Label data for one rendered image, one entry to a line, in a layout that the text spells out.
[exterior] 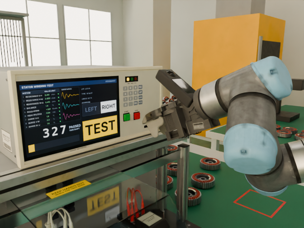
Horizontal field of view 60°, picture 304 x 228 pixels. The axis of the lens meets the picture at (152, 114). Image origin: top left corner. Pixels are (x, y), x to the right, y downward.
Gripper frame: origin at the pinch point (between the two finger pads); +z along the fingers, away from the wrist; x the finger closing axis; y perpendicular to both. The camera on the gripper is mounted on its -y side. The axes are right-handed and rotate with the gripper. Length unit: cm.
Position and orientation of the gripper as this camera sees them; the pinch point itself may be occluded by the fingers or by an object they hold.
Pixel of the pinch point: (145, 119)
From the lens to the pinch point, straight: 68.7
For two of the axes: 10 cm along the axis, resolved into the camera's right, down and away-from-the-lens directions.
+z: -6.4, 2.8, 7.1
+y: 3.0, 9.5, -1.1
